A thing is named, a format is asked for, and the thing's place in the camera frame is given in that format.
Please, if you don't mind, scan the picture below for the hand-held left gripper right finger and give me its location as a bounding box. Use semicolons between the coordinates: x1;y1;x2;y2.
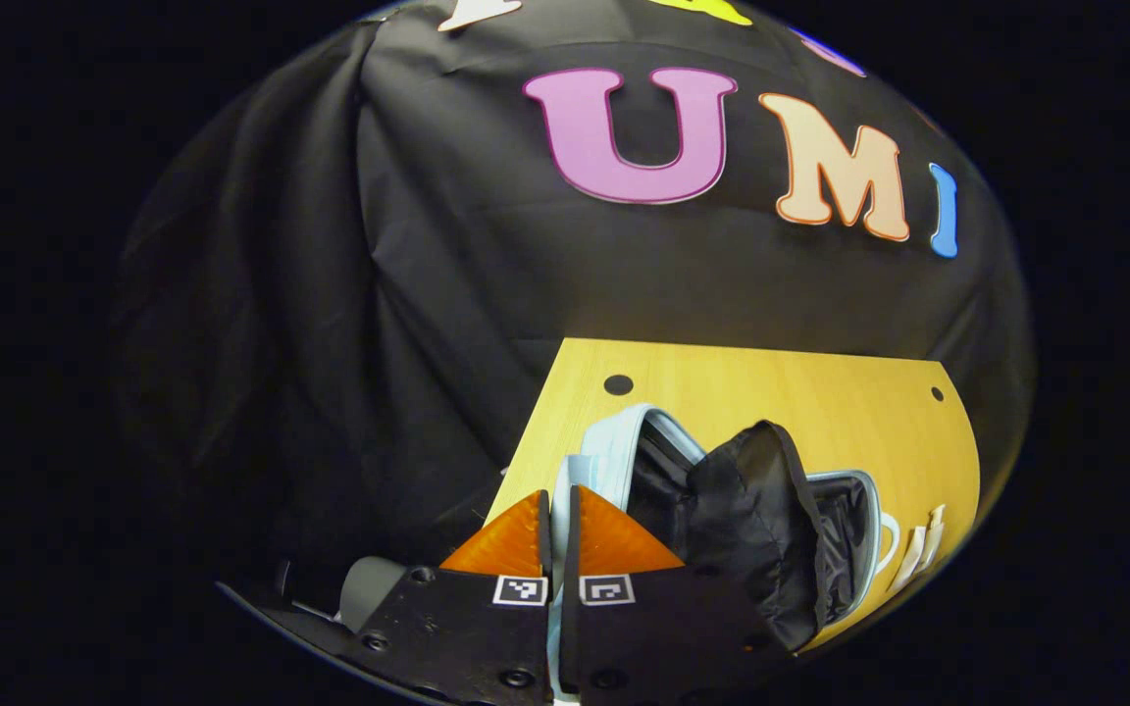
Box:
563;484;794;706

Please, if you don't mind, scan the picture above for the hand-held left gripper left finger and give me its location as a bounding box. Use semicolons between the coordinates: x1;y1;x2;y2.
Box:
347;488;553;706

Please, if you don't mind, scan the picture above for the white tube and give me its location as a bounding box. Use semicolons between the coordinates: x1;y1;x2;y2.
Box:
887;525;931;594

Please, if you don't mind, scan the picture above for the white pump bottle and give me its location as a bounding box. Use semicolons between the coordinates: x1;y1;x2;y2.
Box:
921;503;949;572

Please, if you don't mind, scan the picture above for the grey cylinder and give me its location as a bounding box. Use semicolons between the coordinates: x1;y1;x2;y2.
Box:
339;555;411;633

